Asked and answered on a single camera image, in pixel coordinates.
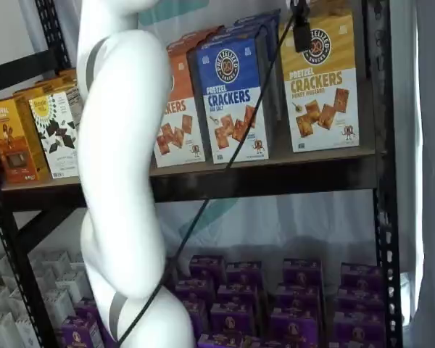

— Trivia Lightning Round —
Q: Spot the Simple Mills sweet thins box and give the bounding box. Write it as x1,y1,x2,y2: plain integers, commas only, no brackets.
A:
28,85,84,179

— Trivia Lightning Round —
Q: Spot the blue sea salt cracker box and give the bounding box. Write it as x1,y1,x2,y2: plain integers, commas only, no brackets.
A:
233,7,282,41
186,34,276,165

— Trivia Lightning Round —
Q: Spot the purple Annie's snack box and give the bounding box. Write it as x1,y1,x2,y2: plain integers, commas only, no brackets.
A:
275,284,323,315
217,283,259,307
226,261,265,288
340,262,384,291
59,315,108,348
197,332,244,348
282,257,324,287
183,299,210,340
74,297,103,326
270,310,320,345
210,302,255,336
331,310,385,348
175,278,215,304
336,286,385,315
188,255,226,286

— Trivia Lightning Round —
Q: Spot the black metal shelf rack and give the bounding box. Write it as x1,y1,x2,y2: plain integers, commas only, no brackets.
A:
0,0,403,348

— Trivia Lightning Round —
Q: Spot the pale side curtain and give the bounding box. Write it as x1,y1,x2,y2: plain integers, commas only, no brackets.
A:
391,0,435,348

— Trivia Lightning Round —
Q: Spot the black cable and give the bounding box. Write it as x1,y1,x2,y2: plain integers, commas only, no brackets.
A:
117,0,311,344

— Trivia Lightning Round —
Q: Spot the yellow honey mustard cracker box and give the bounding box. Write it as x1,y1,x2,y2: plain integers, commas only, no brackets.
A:
278,9,360,154

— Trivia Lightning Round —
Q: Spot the yellow snack box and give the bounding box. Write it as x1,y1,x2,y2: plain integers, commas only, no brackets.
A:
34,68,78,88

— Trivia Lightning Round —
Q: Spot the wooden shelf board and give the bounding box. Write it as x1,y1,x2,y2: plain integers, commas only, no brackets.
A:
1,144,380,191

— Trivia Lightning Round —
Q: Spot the orange cheddar cracker box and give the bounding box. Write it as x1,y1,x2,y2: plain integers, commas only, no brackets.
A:
165,24,226,50
152,43,207,168

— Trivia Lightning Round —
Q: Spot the black cable connector block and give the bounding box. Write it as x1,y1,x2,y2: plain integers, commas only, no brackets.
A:
292,22,312,52

